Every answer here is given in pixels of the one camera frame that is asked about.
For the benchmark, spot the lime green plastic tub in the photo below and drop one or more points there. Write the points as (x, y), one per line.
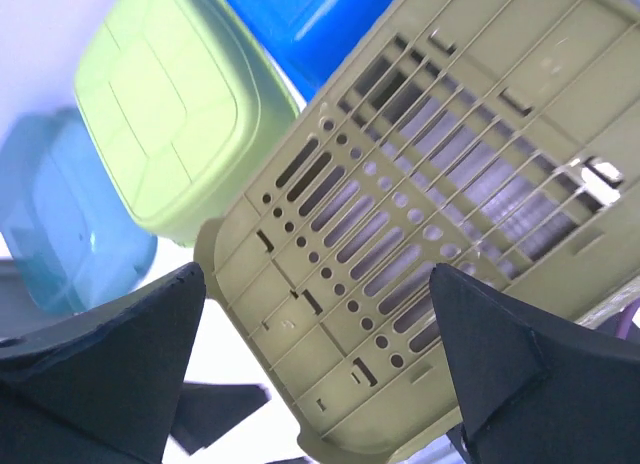
(183, 106)

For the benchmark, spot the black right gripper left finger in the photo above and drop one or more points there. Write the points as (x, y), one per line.
(100, 364)

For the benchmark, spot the large blue plastic container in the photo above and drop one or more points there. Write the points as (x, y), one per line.
(309, 39)

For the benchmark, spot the olive green slotted basket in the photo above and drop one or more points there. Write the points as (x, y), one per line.
(498, 136)

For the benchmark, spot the teal plastic tub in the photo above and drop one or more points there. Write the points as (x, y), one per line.
(63, 222)

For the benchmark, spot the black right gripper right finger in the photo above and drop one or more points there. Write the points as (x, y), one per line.
(533, 387)

